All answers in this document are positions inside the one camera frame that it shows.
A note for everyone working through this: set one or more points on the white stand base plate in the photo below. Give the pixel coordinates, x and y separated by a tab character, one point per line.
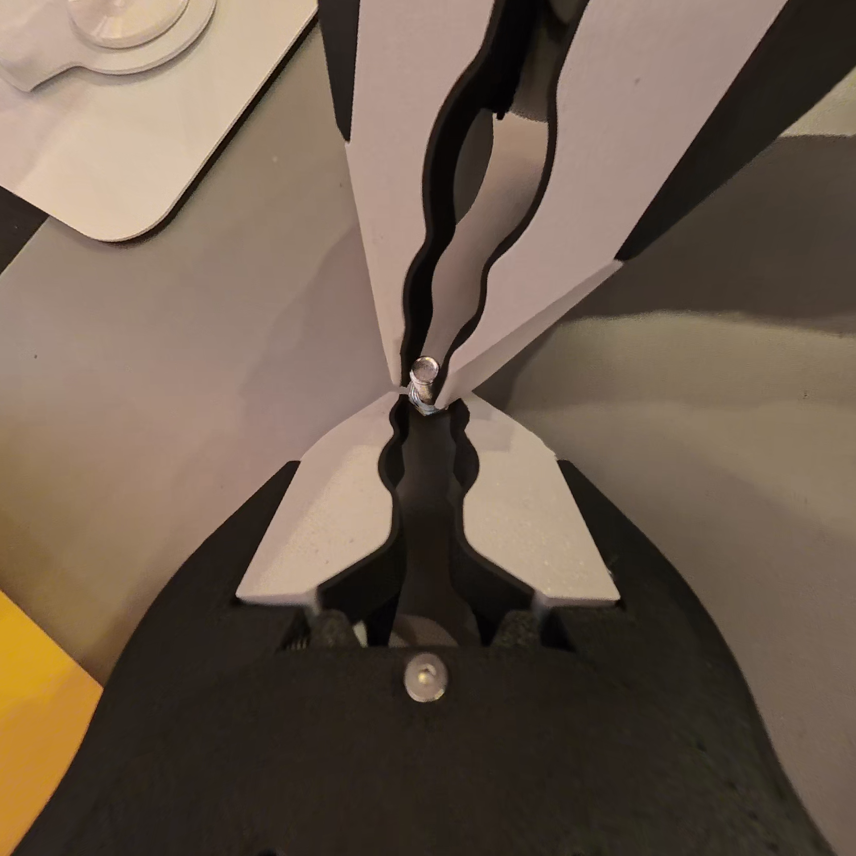
134	154

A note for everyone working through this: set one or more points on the silver hex nut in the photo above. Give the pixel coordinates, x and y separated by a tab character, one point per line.
426	384

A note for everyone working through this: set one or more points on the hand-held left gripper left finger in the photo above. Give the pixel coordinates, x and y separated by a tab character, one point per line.
321	528

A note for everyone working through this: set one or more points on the clear plastic disc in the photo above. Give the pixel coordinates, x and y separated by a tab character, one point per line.
134	27

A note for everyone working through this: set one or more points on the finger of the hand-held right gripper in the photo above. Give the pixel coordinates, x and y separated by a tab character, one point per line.
388	134
622	134

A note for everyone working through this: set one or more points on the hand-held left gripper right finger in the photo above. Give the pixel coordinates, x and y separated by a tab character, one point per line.
528	528

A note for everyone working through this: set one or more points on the yellow plastic bin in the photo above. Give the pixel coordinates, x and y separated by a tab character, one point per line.
33	735

